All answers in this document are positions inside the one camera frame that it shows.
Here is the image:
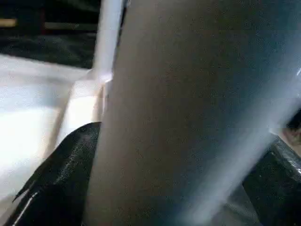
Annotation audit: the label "white plastic table top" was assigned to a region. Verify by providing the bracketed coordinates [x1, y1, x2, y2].
[0, 53, 116, 223]

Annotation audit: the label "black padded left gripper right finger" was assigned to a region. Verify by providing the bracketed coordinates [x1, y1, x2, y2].
[241, 136, 301, 226]

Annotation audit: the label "black mat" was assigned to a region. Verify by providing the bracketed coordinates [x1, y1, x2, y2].
[0, 0, 301, 226]

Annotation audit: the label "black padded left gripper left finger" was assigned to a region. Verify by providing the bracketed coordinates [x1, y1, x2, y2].
[0, 121, 102, 226]

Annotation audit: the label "small gold tag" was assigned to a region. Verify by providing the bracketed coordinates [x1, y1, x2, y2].
[0, 18, 17, 27]

